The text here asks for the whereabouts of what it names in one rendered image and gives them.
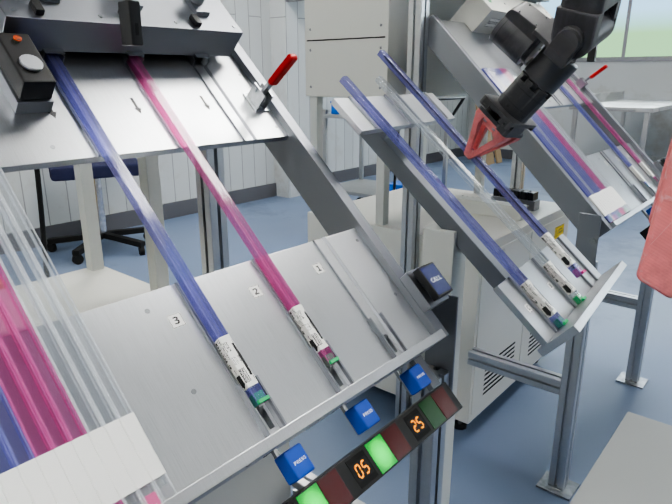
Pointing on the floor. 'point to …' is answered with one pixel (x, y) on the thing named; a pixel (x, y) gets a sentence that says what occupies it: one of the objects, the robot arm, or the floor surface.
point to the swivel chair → (97, 209)
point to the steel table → (613, 101)
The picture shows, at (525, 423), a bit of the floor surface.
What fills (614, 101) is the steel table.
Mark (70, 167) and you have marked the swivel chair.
